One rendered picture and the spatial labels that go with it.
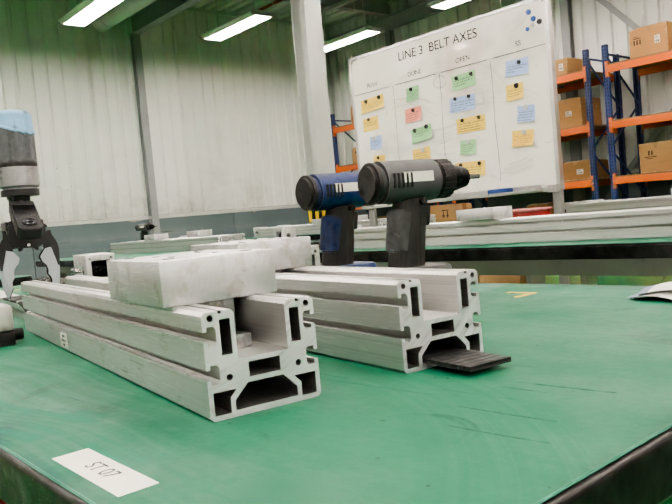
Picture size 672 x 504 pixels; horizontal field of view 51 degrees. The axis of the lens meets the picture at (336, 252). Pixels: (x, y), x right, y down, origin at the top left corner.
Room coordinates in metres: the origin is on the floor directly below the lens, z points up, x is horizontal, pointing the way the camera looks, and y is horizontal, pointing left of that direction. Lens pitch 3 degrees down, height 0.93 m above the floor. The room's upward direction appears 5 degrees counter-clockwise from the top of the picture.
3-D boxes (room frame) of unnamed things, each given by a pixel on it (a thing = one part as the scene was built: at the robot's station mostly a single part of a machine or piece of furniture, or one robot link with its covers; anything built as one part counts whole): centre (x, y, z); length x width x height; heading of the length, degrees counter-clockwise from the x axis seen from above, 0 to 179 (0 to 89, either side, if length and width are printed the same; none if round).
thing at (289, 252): (1.01, 0.12, 0.87); 0.16 x 0.11 x 0.07; 33
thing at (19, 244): (1.42, 0.61, 0.97); 0.09 x 0.08 x 0.12; 33
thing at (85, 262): (2.23, 0.76, 0.83); 0.11 x 0.10 x 0.10; 124
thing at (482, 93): (4.25, -0.72, 0.97); 1.50 x 0.50 x 1.95; 41
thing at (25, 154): (1.41, 0.61, 1.13); 0.09 x 0.08 x 0.11; 73
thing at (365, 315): (1.01, 0.12, 0.82); 0.80 x 0.10 x 0.09; 33
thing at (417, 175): (1.03, -0.14, 0.89); 0.20 x 0.08 x 0.22; 118
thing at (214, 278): (0.69, 0.15, 0.87); 0.16 x 0.11 x 0.07; 33
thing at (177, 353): (0.90, 0.28, 0.82); 0.80 x 0.10 x 0.09; 33
